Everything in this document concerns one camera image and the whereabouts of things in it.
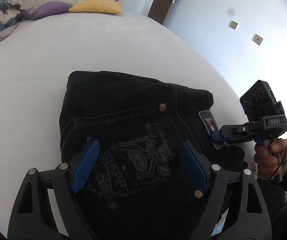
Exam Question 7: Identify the black denim pants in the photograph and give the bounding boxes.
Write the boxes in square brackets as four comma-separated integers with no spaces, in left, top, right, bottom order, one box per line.
[59,71,247,239]

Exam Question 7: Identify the right hand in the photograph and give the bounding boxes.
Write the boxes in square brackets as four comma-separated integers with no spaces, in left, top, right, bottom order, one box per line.
[254,139,287,180]

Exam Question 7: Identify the brown wooden door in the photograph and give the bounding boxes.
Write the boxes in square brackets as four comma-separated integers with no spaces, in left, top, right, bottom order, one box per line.
[147,0,184,26]

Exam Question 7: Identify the purple pillow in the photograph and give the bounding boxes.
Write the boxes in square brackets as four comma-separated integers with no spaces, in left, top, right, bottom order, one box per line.
[19,1,73,21]

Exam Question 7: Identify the yellow pillow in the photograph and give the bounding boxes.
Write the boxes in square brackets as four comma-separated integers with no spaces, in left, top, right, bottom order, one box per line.
[68,0,124,14]

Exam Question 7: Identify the black camera box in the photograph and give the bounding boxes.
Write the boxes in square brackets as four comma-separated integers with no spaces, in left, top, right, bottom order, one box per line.
[240,80,284,121]

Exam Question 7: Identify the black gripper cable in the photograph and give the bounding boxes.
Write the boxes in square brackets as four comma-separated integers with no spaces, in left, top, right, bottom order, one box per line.
[268,127,287,208]

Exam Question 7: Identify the lower beige wall socket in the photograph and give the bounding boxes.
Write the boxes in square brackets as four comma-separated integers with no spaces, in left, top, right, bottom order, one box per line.
[252,34,263,46]

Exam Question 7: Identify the upper beige wall switch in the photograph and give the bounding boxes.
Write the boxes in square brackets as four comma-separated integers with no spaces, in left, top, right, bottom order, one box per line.
[229,21,239,30]

